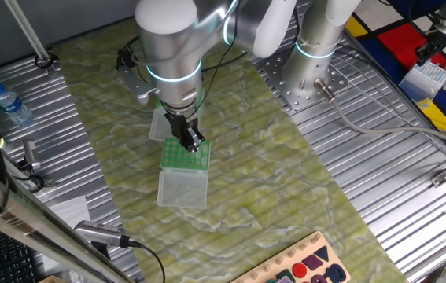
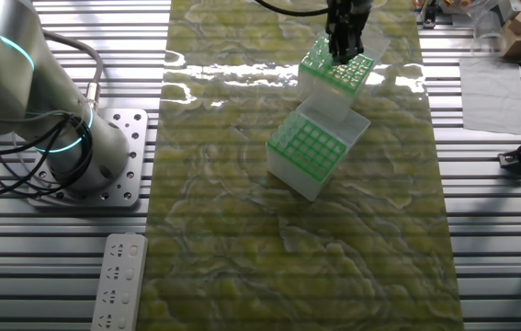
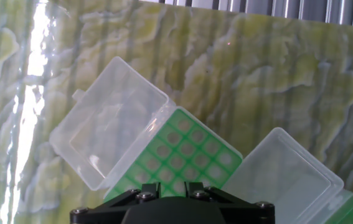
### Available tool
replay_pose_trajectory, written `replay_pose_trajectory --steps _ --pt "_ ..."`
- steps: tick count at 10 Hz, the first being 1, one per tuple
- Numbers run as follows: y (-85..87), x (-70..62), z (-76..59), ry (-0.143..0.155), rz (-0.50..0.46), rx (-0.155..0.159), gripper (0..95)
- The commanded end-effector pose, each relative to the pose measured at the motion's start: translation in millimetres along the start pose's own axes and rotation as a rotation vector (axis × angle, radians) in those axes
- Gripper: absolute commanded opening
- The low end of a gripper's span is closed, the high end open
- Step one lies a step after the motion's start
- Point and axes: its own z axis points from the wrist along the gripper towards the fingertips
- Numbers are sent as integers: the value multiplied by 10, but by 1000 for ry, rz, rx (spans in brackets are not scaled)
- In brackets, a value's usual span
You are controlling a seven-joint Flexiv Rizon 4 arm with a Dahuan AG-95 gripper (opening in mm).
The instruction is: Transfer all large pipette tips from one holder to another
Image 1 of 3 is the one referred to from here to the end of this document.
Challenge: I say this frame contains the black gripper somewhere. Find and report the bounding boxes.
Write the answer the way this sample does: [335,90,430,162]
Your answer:
[164,112,206,153]

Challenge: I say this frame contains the green rack pipette tip box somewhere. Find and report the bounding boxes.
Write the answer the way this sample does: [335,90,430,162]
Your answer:
[156,137,212,209]
[148,88,207,142]

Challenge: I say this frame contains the white pipette tip box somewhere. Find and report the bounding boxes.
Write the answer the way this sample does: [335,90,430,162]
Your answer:
[399,61,446,102]

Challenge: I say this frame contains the green marble pattern mat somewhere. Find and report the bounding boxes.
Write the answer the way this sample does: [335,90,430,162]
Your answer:
[52,0,409,283]

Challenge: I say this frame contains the white paper sheet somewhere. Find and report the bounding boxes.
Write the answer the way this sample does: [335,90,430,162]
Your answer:
[47,195,92,237]

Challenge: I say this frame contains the dark teal block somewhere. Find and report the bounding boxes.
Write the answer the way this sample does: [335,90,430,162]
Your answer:
[275,269,297,281]

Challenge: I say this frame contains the wooden shape sorter board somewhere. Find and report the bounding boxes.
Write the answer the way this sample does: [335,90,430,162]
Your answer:
[229,230,352,283]

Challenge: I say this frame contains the red circle block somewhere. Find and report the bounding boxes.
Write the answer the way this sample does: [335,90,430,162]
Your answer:
[292,262,308,279]

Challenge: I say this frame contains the purple square block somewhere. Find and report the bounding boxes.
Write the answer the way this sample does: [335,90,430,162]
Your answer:
[301,254,325,271]

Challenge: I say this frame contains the navy triangle block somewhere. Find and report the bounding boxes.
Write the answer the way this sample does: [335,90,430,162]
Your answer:
[313,245,330,263]

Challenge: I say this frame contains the clear water bottle blue cap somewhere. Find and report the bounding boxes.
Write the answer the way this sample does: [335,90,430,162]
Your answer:
[0,81,35,128]

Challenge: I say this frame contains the navy rounded block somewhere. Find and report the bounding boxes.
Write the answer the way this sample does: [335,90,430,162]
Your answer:
[323,263,347,283]

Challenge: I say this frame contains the aluminium pole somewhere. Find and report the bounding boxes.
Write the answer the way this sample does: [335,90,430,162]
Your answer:
[4,0,59,76]

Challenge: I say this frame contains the black keyboard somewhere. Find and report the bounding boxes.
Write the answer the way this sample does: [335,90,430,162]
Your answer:
[0,222,41,283]

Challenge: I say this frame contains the colourful Mondrian pattern cloth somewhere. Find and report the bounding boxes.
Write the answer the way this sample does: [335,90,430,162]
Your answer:
[344,0,446,153]

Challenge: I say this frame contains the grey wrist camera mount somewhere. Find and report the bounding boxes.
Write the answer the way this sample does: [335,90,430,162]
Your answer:
[115,46,160,105]

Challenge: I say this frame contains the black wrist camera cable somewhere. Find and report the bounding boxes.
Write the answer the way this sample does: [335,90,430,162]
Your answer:
[190,11,249,119]

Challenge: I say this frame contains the silver perforated base plate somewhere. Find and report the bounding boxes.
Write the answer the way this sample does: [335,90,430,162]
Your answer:
[259,47,350,114]

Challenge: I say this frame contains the silver camera with black mount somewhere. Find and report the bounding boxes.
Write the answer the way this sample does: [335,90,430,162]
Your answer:
[73,219,129,260]

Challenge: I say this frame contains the thick grey cable with connector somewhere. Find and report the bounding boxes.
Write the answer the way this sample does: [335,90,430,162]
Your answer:
[313,77,446,155]

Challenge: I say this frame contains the black base cable bundle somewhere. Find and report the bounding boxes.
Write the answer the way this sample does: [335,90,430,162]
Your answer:
[292,0,305,44]

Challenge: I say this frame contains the small silver camera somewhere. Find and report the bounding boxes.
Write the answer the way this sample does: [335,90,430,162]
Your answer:
[21,139,42,171]

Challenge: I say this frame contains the black looped cable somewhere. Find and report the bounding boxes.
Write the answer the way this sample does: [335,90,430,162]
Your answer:
[8,156,57,193]

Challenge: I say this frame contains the aluminium frame beam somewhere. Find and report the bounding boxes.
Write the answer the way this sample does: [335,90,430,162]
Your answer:
[0,155,137,283]

